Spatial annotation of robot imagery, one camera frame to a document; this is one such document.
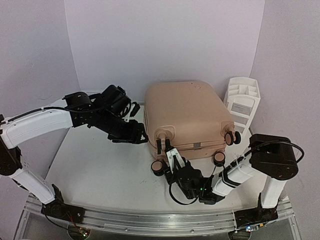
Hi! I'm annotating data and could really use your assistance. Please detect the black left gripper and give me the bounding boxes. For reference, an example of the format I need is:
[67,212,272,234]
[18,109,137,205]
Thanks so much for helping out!
[94,110,149,145]

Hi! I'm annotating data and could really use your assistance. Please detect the pink hard-shell suitcase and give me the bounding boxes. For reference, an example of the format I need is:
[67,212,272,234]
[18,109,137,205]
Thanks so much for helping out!
[144,80,241,167]

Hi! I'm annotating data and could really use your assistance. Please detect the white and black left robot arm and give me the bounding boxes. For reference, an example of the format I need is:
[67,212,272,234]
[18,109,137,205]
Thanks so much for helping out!
[0,84,148,219]

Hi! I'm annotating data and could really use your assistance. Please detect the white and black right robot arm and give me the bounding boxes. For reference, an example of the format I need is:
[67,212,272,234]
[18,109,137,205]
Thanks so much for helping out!
[163,133,305,222]

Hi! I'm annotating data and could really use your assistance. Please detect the white desktop drawer organizer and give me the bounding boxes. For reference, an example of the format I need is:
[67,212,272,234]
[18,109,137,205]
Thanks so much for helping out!
[223,77,261,136]

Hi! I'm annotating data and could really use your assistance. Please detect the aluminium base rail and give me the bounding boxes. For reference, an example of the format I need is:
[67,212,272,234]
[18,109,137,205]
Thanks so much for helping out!
[14,192,302,240]

